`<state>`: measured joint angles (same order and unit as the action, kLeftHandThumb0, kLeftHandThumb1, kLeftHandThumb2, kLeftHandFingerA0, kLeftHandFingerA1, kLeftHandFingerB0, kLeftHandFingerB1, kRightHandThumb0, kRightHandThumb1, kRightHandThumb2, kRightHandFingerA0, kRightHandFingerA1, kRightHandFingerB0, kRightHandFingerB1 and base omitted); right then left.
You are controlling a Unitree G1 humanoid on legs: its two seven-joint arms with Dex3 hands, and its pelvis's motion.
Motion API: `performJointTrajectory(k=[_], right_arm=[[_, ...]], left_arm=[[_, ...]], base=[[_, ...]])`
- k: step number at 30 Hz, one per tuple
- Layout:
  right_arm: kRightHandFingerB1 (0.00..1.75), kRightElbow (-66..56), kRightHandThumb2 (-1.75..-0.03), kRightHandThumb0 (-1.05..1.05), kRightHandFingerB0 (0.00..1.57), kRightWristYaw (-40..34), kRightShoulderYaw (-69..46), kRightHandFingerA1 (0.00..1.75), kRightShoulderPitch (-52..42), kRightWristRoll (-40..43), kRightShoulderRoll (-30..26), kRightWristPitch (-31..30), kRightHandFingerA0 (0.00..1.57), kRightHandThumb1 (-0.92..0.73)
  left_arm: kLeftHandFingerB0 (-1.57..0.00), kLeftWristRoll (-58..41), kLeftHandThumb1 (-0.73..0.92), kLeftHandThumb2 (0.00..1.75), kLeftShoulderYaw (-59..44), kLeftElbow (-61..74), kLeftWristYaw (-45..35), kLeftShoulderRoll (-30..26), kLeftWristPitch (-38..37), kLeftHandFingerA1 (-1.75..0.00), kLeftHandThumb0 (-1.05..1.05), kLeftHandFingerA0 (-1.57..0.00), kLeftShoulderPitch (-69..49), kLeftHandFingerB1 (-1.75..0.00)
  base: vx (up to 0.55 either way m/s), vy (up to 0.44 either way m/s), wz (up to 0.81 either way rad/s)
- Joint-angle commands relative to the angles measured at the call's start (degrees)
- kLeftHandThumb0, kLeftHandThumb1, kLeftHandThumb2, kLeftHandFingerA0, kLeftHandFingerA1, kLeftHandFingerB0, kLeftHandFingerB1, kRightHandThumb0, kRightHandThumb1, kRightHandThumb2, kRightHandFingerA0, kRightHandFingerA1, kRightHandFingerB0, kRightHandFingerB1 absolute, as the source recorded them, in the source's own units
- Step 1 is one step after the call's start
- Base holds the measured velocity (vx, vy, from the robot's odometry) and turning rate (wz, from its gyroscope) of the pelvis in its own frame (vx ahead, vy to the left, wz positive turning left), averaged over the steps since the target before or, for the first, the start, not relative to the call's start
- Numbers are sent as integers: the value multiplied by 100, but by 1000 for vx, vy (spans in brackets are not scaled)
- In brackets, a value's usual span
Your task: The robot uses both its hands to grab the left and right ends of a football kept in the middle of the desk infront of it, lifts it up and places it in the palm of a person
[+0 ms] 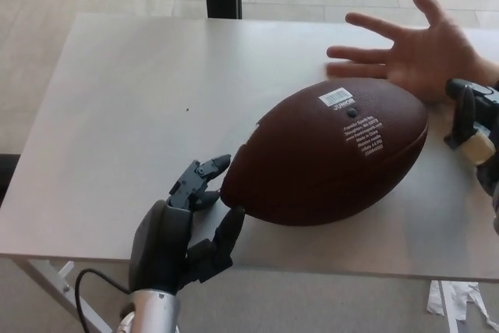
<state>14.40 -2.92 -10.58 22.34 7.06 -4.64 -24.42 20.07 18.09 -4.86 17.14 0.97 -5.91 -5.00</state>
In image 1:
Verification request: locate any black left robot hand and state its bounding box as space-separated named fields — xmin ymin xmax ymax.
xmin=128 ymin=153 xmax=247 ymax=286

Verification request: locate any person's bare open hand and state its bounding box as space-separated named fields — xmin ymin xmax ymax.
xmin=325 ymin=0 xmax=499 ymax=105

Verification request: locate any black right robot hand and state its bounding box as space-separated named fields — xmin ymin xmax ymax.
xmin=444 ymin=78 xmax=499 ymax=198

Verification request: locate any brown junior football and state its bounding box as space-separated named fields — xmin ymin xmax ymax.
xmin=221 ymin=78 xmax=430 ymax=227

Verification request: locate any white diagonal table leg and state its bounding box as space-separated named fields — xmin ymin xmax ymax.
xmin=14 ymin=258 xmax=107 ymax=333

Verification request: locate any black seat edge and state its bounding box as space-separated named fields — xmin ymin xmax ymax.
xmin=0 ymin=153 xmax=21 ymax=204

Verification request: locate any white crumpled tape strip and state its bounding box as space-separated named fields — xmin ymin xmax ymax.
xmin=426 ymin=279 xmax=494 ymax=329

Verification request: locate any white straight table leg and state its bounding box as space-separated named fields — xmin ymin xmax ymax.
xmin=437 ymin=279 xmax=462 ymax=333

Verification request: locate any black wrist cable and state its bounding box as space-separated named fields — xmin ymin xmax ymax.
xmin=73 ymin=267 xmax=132 ymax=327

